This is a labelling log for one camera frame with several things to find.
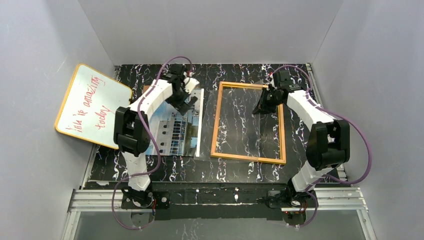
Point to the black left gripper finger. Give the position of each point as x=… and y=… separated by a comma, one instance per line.
x=192, y=102
x=183, y=108

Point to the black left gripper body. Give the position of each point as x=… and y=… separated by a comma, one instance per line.
x=183, y=104

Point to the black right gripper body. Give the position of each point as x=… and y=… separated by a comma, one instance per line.
x=265, y=101

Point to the building photo print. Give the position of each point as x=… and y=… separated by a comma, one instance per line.
x=176, y=134

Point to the yellow wooden picture frame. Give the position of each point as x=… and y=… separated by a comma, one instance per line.
x=281, y=130

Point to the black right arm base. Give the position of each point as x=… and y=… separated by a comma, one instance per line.
x=297, y=202

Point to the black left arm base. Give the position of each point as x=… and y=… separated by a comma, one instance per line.
x=145, y=199

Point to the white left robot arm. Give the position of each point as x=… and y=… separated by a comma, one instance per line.
x=132, y=132

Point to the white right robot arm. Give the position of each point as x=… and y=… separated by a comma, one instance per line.
x=328, y=144

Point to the whiteboard with red writing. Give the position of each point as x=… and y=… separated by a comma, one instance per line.
x=88, y=109

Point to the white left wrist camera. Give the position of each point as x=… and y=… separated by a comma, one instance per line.
x=190, y=84

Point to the aluminium rail base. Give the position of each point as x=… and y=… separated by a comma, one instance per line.
x=343, y=198

